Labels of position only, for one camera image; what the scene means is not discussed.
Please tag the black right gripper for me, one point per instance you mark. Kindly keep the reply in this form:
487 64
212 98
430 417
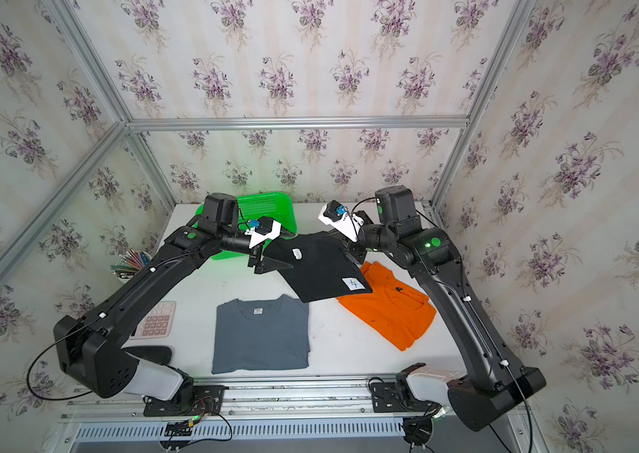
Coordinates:
352 249

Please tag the green plastic basket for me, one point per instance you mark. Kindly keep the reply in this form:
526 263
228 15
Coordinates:
263 212

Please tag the aluminium front rail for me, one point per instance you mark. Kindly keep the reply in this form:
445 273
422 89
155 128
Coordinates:
249 398

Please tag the black t-shirt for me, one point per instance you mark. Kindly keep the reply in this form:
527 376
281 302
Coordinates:
321 269

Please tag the coloured pencils bundle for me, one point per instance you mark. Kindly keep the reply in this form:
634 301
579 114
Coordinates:
130 262

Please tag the pale green pencil cup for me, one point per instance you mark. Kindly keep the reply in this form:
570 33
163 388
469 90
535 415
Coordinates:
127 272

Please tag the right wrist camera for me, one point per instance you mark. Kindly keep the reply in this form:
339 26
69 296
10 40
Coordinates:
337 216

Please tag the grey t-shirt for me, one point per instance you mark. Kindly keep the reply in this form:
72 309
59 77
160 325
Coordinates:
261 335

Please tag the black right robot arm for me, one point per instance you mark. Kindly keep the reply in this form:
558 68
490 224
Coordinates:
496 379

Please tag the orange t-shirt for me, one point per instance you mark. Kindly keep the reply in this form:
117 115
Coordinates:
398 312

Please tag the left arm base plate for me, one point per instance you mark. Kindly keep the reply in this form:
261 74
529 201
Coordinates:
200 399

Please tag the black oval case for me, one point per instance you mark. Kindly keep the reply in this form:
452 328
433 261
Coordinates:
157 354

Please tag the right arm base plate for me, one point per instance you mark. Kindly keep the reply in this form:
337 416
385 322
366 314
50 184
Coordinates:
388 397

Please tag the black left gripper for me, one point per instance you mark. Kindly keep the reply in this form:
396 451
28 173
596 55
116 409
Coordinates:
256 261

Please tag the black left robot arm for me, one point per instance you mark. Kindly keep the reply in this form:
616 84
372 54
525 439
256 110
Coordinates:
90 348

